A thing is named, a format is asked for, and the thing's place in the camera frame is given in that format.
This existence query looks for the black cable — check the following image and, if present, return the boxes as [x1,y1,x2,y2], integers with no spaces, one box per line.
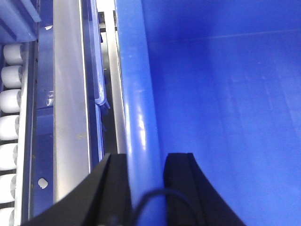
[131,188,200,226]

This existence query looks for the white roller conveyor track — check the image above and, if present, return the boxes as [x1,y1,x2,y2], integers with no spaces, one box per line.
[0,43,27,226]

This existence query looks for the lower shelf blue bin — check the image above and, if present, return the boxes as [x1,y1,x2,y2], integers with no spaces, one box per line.
[81,0,108,166]

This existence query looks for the blue plastic bin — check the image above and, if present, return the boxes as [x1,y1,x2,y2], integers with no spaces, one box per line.
[116,0,301,226]

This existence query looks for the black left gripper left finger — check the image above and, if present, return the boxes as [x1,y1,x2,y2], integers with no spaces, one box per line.
[25,154,132,226]

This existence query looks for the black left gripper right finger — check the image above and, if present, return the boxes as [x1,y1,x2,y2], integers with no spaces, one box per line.
[164,153,245,226]

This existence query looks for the stainless steel shelf rail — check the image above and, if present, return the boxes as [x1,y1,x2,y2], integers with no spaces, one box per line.
[53,0,91,202]

